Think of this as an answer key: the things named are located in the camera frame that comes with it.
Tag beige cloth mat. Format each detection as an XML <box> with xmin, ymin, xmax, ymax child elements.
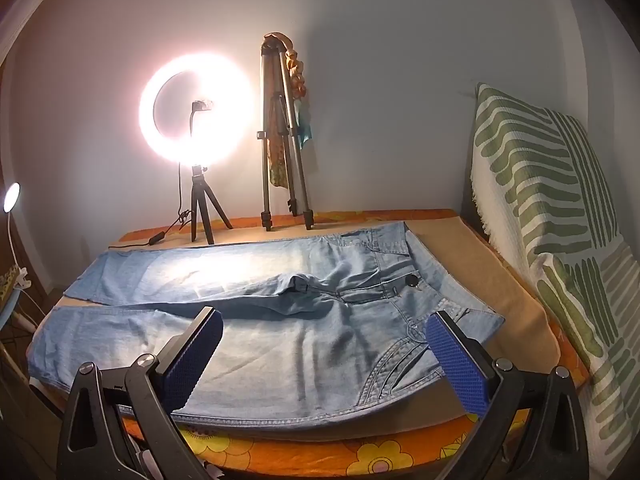
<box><xmin>30</xmin><ymin>215</ymin><xmax>561</xmax><ymax>443</ymax></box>

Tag small black tripod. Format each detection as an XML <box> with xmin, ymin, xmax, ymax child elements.
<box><xmin>189</xmin><ymin>164</ymin><xmax>234</xmax><ymax>246</ymax></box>

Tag orange floral bedsheet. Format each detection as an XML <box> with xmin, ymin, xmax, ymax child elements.
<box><xmin>120</xmin><ymin>208</ymin><xmax>591</xmax><ymax>478</ymax></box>

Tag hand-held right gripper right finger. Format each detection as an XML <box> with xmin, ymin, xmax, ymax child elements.
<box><xmin>425</xmin><ymin>310</ymin><xmax>588</xmax><ymax>480</ymax></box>

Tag small round clip lamp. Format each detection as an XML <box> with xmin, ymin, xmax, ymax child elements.
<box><xmin>2</xmin><ymin>181</ymin><xmax>33</xmax><ymax>291</ymax></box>

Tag round ring light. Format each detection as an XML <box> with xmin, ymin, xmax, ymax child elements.
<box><xmin>139</xmin><ymin>51</ymin><xmax>242</xmax><ymax>167</ymax></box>

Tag green striped white blanket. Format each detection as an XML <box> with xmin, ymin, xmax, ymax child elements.
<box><xmin>470</xmin><ymin>82</ymin><xmax>640</xmax><ymax>480</ymax></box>

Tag black power cable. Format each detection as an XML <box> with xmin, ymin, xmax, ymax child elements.
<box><xmin>107</xmin><ymin>160</ymin><xmax>196</xmax><ymax>250</ymax></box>

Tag wooden easel legs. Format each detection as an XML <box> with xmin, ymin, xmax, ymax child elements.
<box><xmin>256</xmin><ymin>35</ymin><xmax>315</xmax><ymax>232</ymax></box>

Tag light blue denim pants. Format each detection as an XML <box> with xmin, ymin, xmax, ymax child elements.
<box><xmin>26</xmin><ymin>222</ymin><xmax>506</xmax><ymax>433</ymax></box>

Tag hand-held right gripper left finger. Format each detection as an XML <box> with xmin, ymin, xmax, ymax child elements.
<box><xmin>57</xmin><ymin>306</ymin><xmax>224</xmax><ymax>480</ymax></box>

